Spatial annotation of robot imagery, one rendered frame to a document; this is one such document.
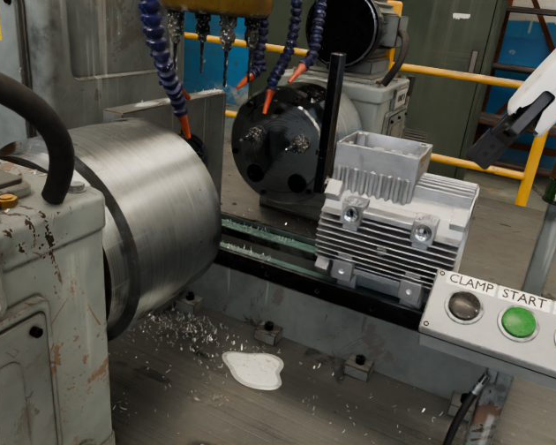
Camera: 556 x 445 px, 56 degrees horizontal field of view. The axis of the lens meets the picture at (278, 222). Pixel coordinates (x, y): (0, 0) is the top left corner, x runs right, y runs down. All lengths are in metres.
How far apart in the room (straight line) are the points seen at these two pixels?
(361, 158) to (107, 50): 0.49
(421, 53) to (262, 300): 3.29
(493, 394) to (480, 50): 3.46
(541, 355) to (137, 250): 0.40
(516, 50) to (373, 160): 5.12
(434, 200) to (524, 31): 5.11
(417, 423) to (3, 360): 0.56
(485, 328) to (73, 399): 0.40
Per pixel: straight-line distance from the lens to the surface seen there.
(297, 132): 1.07
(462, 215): 0.73
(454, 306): 0.54
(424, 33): 4.01
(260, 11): 0.84
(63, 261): 0.47
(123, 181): 0.57
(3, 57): 0.95
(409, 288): 0.75
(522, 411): 0.90
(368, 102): 1.25
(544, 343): 0.55
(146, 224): 0.57
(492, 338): 0.54
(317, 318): 0.85
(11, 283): 0.44
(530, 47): 5.83
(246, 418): 0.75
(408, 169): 0.74
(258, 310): 0.90
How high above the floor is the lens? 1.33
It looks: 23 degrees down
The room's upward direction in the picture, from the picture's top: 6 degrees clockwise
